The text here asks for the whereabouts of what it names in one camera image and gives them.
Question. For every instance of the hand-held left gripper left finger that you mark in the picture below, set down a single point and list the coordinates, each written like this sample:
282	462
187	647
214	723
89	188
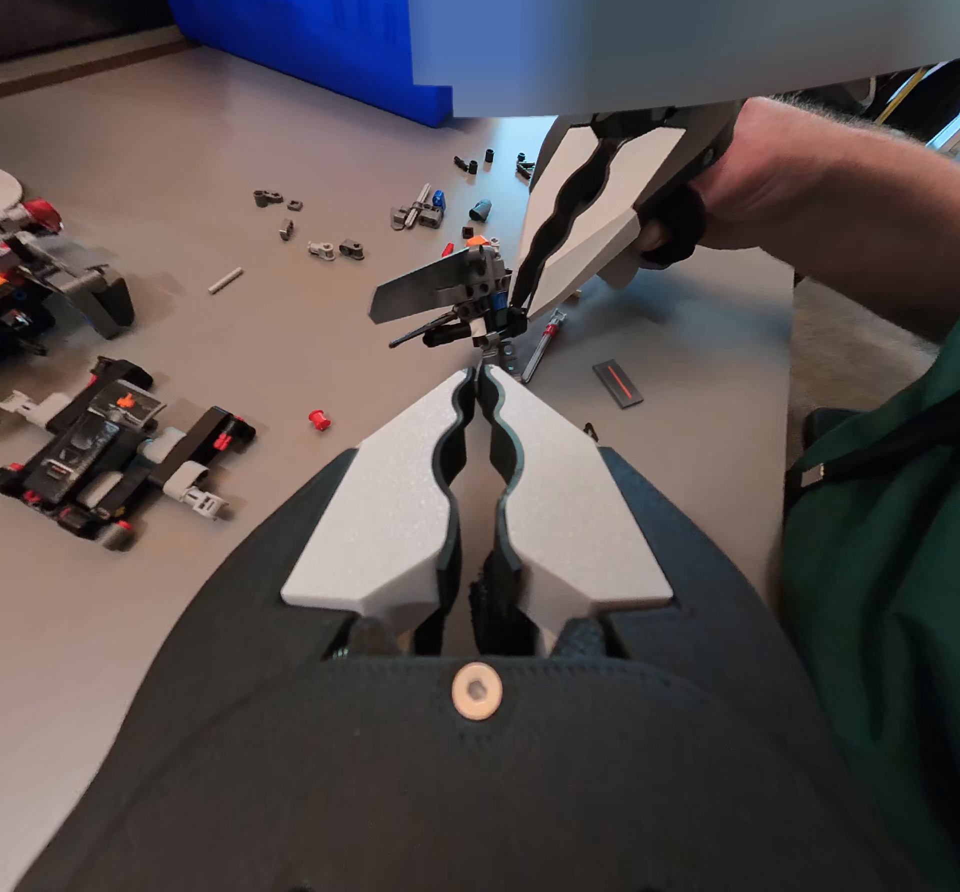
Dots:
375	532

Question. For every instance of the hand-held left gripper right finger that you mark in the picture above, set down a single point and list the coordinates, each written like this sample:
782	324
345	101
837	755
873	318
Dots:
585	532

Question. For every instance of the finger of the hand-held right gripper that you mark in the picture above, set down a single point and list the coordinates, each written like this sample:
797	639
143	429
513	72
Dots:
551	179
615	202

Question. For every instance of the grey lego axle red bush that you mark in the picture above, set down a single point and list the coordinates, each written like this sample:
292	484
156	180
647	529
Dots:
544	344

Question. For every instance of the grey lego wing assembly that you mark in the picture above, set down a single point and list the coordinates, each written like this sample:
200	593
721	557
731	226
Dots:
420	288

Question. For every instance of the flame print lego assembly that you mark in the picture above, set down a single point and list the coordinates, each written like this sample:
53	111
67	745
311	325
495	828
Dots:
97	449

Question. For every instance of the person's right forearm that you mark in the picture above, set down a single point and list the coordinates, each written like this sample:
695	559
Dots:
862	217

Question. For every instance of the black lego pin pair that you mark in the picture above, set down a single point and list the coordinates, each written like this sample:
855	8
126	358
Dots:
525	166

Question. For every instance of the black lego long pin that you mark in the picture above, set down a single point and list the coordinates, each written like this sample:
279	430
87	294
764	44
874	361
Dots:
465	164

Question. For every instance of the grey lego axle blue assembly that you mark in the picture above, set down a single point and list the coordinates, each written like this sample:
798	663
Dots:
427	213

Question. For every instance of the light grey lego connector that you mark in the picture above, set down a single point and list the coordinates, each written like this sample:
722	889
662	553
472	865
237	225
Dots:
321	250

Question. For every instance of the dark grey lego double connector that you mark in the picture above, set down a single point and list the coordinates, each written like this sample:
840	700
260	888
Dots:
266	198

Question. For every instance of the short grey lego axle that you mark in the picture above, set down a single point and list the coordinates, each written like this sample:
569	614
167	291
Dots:
225	281

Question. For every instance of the lego car chassis model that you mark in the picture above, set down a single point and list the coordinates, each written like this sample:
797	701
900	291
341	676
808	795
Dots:
67	277

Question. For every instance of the person's right hand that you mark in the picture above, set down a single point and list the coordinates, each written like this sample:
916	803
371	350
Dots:
742	194

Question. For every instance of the grey tile orange line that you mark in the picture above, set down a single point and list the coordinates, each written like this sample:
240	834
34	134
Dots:
617	384

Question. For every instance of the blue plastic bin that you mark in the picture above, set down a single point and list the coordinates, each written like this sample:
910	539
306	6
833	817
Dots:
300	14

